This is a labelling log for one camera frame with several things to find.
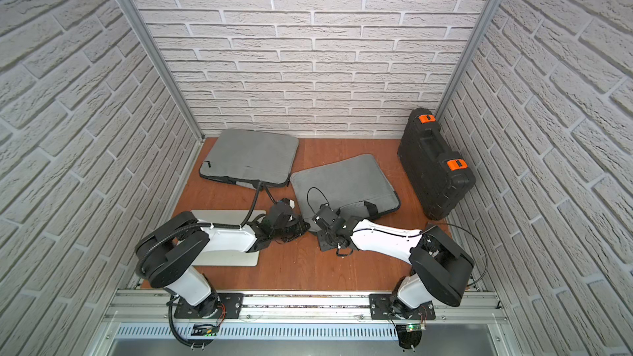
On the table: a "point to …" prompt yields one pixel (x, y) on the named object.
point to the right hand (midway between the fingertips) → (328, 239)
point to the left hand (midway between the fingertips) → (315, 223)
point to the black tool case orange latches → (436, 175)
